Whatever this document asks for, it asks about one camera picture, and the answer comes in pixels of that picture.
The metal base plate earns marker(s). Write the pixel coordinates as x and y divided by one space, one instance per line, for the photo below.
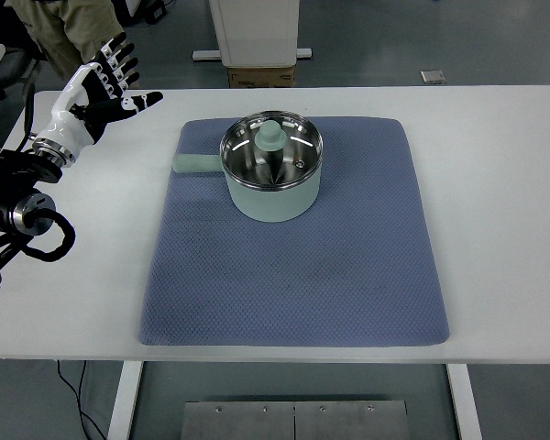
295 420

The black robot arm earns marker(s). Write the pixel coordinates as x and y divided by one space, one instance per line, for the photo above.
25 212

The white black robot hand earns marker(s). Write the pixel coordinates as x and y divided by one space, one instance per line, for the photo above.
94 97

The cardboard box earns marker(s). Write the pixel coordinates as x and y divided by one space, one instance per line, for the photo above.
269 77

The green pot with handle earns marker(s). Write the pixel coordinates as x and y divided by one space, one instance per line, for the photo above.
264 206

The person in khaki trousers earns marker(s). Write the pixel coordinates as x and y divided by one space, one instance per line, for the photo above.
68 33

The grey floor outlet plate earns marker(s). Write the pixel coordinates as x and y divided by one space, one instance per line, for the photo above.
433 77

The glass pot lid green knob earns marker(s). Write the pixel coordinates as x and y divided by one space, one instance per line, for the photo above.
271 150

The white cabinet column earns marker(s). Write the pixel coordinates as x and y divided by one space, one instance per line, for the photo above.
255 34

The blue quilted mat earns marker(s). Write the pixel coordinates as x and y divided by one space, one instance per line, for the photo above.
355 270

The white table leg frame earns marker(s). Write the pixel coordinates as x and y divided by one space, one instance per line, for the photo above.
462 396

